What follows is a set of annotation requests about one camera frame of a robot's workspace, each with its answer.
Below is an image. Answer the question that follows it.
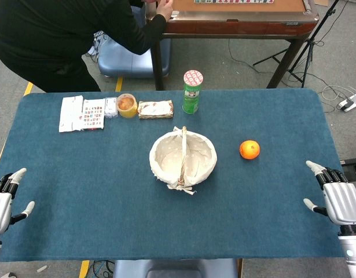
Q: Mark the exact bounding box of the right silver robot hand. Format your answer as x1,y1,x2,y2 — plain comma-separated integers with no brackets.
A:
303,160,356,227

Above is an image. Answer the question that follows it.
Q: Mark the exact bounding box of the orange fruit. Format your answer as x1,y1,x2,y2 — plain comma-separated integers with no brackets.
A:
239,140,261,160

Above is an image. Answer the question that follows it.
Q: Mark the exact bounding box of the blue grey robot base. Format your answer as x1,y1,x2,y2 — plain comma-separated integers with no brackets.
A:
112,258,238,278

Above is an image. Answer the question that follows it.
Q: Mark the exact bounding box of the wicker basket with cloth liner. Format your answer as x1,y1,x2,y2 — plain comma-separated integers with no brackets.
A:
149,126,218,195

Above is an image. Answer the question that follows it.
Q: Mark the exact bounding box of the black equipment base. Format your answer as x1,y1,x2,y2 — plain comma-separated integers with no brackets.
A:
339,158,356,175

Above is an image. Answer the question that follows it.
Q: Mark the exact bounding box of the white power strip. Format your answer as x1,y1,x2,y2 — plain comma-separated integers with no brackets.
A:
336,92,356,112

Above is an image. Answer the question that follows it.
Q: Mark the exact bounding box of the blue table cloth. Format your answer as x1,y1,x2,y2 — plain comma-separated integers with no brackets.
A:
0,88,345,262

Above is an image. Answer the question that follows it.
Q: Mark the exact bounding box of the white paper packet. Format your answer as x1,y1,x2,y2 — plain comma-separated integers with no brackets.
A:
58,95,85,133

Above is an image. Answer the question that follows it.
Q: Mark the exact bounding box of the box with picture grid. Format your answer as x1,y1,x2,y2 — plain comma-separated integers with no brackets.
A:
81,98,107,130

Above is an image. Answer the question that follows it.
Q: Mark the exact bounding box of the small white packet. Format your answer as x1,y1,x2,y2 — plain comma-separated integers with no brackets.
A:
104,97,119,119

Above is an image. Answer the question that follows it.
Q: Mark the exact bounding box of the yellow plastic cup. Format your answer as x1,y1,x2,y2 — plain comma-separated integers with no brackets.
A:
116,93,138,119

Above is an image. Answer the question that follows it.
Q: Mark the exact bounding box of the black tripod stand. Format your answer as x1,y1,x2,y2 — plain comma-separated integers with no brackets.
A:
252,0,340,89

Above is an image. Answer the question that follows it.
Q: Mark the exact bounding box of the person in black clothes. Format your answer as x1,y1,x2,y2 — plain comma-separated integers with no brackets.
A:
0,0,174,93

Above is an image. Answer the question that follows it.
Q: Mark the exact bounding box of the brown white snack package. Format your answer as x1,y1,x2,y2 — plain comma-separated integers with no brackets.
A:
137,100,174,120

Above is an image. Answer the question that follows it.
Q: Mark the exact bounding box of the green chip can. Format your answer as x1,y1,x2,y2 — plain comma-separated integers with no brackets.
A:
182,69,204,114

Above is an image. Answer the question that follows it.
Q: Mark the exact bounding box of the blue plastic stool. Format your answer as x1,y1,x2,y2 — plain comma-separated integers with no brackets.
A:
97,5,171,78

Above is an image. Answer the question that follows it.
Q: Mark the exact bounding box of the wooden mahjong table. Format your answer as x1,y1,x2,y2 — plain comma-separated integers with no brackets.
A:
145,0,320,91

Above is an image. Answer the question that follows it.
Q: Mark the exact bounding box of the row of mahjong tiles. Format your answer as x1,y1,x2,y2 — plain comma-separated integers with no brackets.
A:
194,0,274,4

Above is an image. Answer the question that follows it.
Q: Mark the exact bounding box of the white floor cable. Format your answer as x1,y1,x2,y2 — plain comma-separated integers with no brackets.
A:
318,85,356,102

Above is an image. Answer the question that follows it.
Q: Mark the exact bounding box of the cable bundle under table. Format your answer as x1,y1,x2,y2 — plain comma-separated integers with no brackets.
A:
87,259,115,278

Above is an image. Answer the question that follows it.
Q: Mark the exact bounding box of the black floor cable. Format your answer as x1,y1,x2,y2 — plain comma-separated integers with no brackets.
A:
227,39,285,76

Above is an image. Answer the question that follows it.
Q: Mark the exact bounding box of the cable bundle by stool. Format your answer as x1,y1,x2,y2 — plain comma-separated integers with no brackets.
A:
87,30,105,63

